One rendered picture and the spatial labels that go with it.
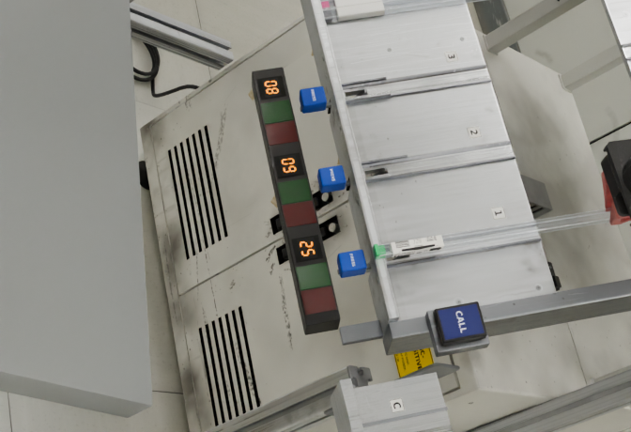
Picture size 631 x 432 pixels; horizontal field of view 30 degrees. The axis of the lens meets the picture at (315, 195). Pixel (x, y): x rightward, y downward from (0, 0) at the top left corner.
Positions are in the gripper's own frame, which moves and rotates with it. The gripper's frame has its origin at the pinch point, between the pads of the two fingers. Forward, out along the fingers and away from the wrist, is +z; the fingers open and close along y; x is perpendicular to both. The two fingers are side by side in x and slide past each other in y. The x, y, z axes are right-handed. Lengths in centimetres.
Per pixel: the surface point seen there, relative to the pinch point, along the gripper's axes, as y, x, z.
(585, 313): -9.9, 5.5, 4.5
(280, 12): 112, 3, 117
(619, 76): 105, -102, 155
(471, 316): -9.9, 21.1, -1.0
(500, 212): 3.3, 12.7, 2.7
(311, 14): 34.4, 28.9, 4.2
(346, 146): 14.4, 29.2, 2.6
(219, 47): 62, 32, 52
